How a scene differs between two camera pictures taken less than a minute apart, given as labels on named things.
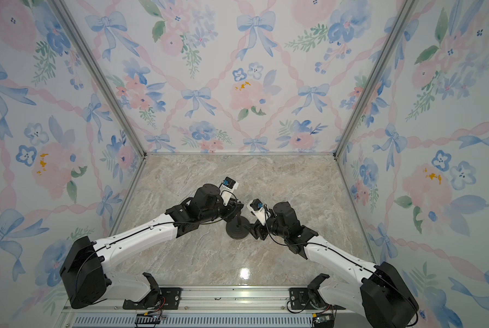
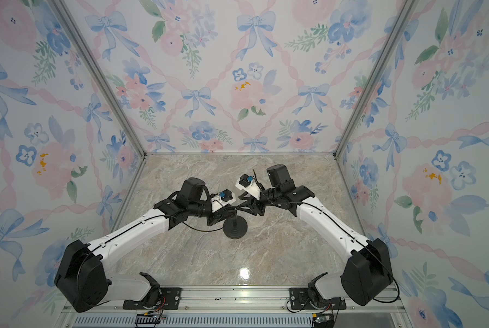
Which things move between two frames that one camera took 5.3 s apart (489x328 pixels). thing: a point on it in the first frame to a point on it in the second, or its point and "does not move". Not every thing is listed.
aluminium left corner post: x=100 y=76 does not move
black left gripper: x=231 y=209 does not move
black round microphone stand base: x=235 y=229 does not move
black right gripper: x=256 y=228 to x=254 y=204
